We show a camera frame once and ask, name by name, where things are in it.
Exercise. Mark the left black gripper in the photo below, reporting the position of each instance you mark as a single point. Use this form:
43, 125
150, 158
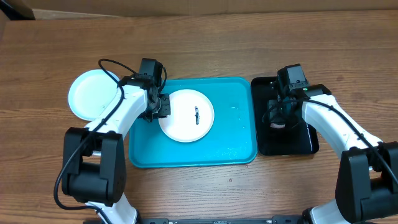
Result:
164, 111

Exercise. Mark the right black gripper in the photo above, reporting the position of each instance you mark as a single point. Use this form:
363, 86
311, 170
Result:
277, 112

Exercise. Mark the green scouring sponge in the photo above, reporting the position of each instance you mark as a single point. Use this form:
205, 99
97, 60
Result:
277, 126

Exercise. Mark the white round plate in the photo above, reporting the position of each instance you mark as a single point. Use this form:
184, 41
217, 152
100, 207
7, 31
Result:
191, 116

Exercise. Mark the light blue round plate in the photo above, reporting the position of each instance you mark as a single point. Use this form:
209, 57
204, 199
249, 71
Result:
91, 93

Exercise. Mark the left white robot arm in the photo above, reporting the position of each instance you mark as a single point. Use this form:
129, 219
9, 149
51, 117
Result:
94, 168

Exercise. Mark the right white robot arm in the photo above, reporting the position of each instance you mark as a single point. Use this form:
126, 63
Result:
366, 187

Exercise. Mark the black rectangular water tray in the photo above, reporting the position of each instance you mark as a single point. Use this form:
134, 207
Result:
302, 139

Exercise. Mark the teal plastic serving tray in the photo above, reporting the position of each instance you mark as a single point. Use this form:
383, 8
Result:
231, 139

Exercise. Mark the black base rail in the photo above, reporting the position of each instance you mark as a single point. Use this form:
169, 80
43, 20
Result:
277, 219

